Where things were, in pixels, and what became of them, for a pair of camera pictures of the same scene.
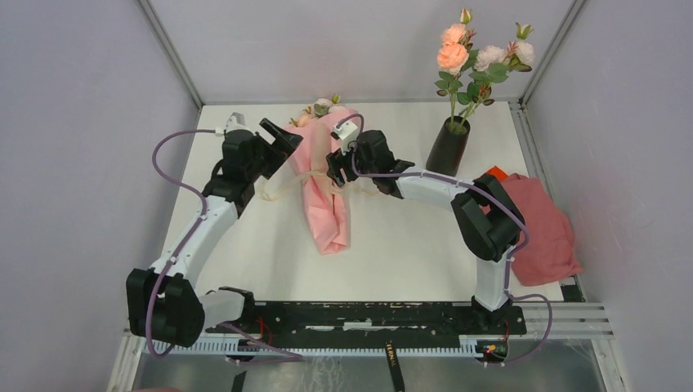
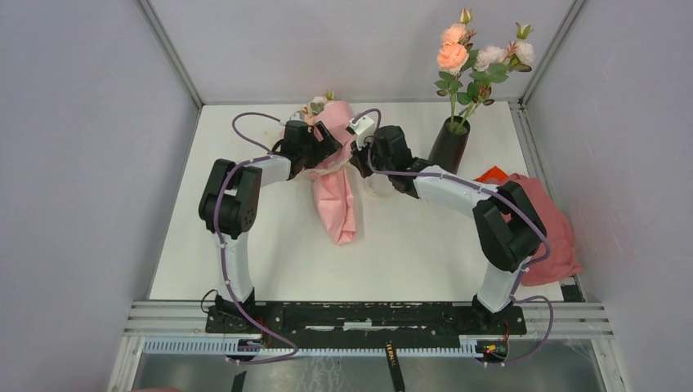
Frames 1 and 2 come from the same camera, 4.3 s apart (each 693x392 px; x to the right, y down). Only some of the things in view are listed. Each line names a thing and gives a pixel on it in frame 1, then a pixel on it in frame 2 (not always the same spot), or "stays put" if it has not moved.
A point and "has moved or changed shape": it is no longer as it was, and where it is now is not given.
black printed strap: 393,364 stays put
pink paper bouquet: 324,200 has moved or changed shape
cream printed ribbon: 268,191 has moved or changed shape
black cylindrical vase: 448,147 stays put
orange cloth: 498,173 stays put
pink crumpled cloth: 547,254 stays put
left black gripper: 284,142 to 328,145
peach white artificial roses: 472,72 stays put
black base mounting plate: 382,321 stays put
